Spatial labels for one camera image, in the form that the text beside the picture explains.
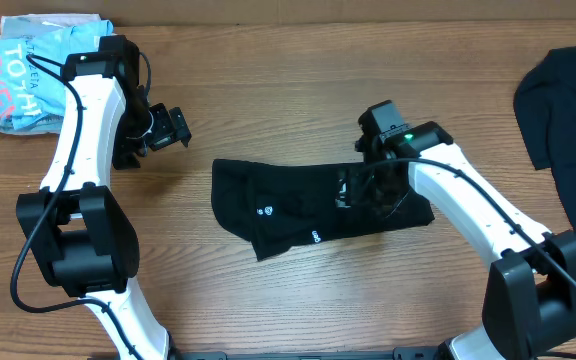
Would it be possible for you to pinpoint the black t-shirt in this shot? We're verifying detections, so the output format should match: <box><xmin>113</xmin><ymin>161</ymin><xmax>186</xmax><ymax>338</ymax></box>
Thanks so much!
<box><xmin>211</xmin><ymin>159</ymin><xmax>434</xmax><ymax>261</ymax></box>

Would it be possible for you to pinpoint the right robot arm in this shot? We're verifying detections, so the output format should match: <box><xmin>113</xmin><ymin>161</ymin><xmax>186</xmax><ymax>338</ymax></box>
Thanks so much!
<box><xmin>338</xmin><ymin>100</ymin><xmax>576</xmax><ymax>359</ymax></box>

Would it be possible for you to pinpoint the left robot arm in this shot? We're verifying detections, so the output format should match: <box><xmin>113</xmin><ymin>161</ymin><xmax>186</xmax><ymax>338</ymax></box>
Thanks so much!
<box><xmin>10</xmin><ymin>35</ymin><xmax>192</xmax><ymax>359</ymax></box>

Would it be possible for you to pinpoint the light blue printed t-shirt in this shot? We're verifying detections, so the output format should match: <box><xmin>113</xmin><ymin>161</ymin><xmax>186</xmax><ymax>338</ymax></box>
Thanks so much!
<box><xmin>0</xmin><ymin>19</ymin><xmax>115</xmax><ymax>132</ymax></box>

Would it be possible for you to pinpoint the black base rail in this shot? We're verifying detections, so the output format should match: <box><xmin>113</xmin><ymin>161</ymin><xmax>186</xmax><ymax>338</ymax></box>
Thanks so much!
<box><xmin>87</xmin><ymin>345</ymin><xmax>534</xmax><ymax>360</ymax></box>

